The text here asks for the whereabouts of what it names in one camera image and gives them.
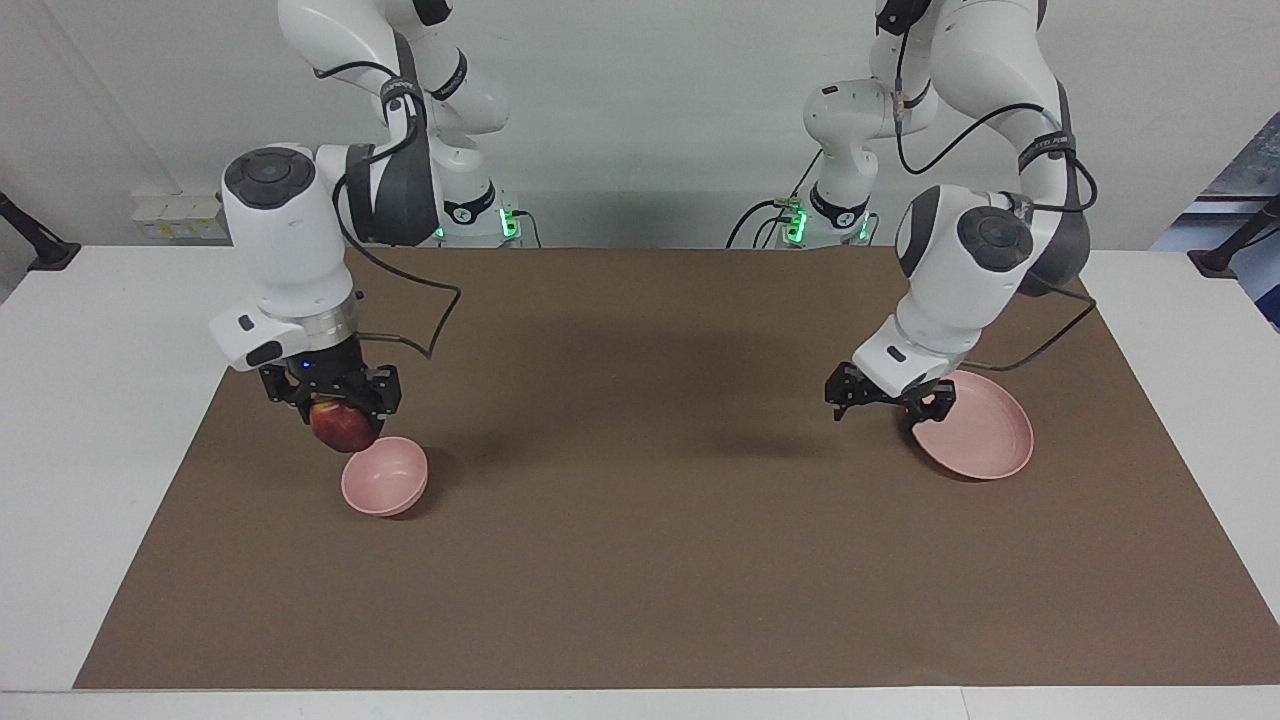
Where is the white wall power strip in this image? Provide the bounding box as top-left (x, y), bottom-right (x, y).
top-left (132, 195), bottom-right (233, 241)

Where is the brown table mat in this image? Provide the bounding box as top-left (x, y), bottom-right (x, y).
top-left (73, 247), bottom-right (1280, 691)

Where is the pink bowl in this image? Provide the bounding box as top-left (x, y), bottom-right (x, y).
top-left (341, 437), bottom-right (429, 517)

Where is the pink plate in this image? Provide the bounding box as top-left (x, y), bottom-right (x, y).
top-left (910, 371), bottom-right (1034, 480)

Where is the black stand foot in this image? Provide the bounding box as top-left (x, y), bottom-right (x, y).
top-left (0, 192), bottom-right (81, 271)
top-left (1188, 195), bottom-right (1280, 279)

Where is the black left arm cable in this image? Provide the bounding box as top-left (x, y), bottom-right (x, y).
top-left (895, 0), bottom-right (1098, 373)

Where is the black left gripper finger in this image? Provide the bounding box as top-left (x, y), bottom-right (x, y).
top-left (825, 363), bottom-right (869, 422)
top-left (905, 385), bottom-right (956, 423)

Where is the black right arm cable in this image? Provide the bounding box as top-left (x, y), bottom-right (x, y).
top-left (313, 60), bottom-right (463, 361)

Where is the red apple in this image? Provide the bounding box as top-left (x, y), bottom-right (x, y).
top-left (309, 398), bottom-right (379, 453)

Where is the blue background board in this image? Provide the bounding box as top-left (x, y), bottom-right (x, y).
top-left (1150, 140), bottom-right (1280, 331)

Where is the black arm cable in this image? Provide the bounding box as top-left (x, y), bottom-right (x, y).
top-left (313, 60), bottom-right (463, 361)
top-left (895, 0), bottom-right (1098, 373)

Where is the black base cable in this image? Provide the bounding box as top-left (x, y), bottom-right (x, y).
top-left (727, 150), bottom-right (826, 248)

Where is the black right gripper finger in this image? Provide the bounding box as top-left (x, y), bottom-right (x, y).
top-left (362, 365), bottom-right (403, 441)
top-left (260, 366), bottom-right (313, 423)

